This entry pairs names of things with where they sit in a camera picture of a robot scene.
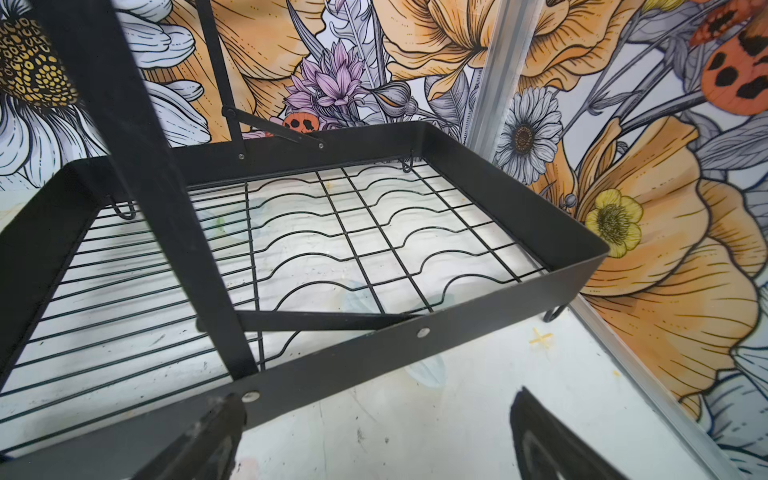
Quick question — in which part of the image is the aluminium corner post right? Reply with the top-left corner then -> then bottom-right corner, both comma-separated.
465,1 -> 543,161

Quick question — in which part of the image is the black metal dish rack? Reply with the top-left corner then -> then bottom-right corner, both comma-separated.
1,1 -> 608,479

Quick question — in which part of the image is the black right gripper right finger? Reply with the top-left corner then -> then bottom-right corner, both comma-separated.
509,387 -> 626,480

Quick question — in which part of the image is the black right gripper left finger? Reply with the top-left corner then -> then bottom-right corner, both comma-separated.
133,394 -> 247,480

